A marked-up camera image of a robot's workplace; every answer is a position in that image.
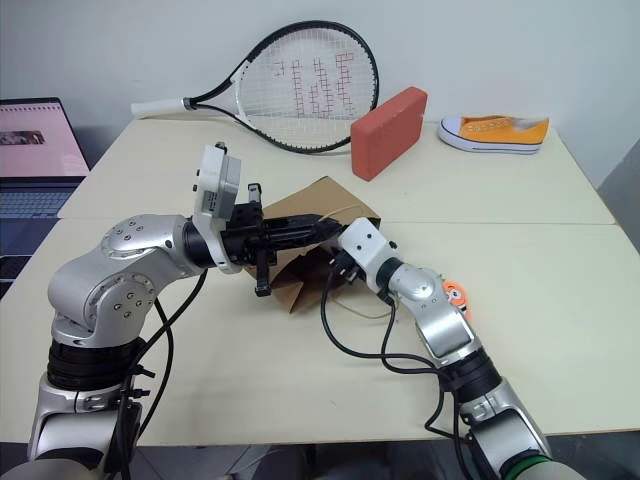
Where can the black and white tennis racket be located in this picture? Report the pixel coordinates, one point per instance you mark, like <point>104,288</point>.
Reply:
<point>160,106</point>

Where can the red brick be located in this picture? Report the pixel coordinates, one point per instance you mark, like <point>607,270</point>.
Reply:
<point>385,135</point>

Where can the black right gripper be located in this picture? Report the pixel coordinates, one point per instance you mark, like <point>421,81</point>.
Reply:
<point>345,268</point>

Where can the yellow canvas sneaker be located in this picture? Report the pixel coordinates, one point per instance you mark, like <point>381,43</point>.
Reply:
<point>500,132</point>

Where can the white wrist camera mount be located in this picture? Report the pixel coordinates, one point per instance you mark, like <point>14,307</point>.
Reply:
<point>212,200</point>
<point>367,245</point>

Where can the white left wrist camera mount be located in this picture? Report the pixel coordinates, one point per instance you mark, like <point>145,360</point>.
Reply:
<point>212,200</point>

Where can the brown paper bag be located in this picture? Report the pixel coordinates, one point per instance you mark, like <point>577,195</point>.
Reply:
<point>310,200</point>

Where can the orange plush toy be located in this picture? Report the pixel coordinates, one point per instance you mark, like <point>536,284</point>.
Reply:
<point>456,291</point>

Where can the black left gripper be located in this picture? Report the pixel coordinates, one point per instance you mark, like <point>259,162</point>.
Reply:
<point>247,235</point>

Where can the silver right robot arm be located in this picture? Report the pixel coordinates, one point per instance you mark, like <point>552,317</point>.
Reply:
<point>440,325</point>

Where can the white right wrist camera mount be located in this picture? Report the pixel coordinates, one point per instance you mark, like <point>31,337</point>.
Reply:
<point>367,245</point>

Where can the open laptop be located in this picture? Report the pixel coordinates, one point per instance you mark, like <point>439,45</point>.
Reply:
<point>30,150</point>

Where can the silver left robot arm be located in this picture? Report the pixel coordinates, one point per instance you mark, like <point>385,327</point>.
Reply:
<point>125,270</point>

